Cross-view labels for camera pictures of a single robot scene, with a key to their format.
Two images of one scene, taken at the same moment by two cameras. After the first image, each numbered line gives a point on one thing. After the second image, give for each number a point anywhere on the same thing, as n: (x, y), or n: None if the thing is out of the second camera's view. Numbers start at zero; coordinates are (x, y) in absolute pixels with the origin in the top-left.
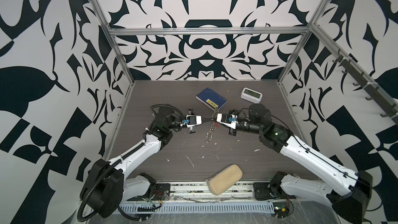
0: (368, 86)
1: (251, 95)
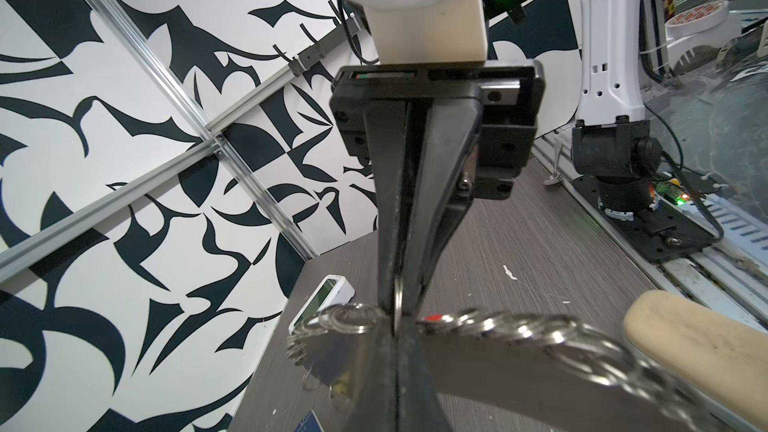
0: (340, 32)
1: (334, 290)
